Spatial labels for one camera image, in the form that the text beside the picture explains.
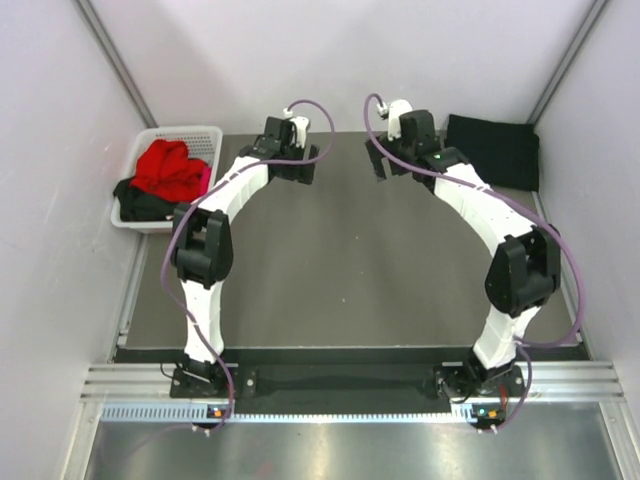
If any black garment in basket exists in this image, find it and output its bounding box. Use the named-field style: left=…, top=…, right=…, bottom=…
left=113, top=178, right=177, bottom=222

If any white plastic laundry basket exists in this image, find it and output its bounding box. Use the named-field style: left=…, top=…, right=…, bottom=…
left=111, top=125, right=223, bottom=234

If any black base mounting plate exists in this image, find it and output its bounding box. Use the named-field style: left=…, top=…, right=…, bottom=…
left=169, top=362, right=526, bottom=401

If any aluminium frame rail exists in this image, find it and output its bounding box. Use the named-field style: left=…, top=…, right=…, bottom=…
left=81, top=361, right=623, bottom=402

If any red t shirt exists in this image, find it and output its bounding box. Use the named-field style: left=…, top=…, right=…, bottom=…
left=131, top=139, right=207, bottom=203

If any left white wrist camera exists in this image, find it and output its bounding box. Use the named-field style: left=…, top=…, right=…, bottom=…
left=283, top=108, right=311, bottom=148

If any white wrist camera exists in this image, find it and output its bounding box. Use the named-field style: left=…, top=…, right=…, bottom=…
left=376, top=99, right=413, bottom=141
left=283, top=108, right=311, bottom=148

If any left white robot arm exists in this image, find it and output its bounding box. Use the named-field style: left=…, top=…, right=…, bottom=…
left=170, top=111, right=319, bottom=398

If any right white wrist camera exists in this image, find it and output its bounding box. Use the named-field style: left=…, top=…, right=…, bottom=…
left=376, top=99, right=413, bottom=141

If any pink garment in basket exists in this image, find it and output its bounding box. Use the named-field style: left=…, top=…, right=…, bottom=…
left=199, top=166, right=212, bottom=196

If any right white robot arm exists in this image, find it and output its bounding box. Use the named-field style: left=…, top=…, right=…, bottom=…
left=366, top=99, right=560, bottom=403

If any grey slotted cable duct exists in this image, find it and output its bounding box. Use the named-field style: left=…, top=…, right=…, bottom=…
left=101, top=402, right=506, bottom=424

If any black t shirt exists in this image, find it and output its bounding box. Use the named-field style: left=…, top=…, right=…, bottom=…
left=445, top=114, right=540, bottom=192

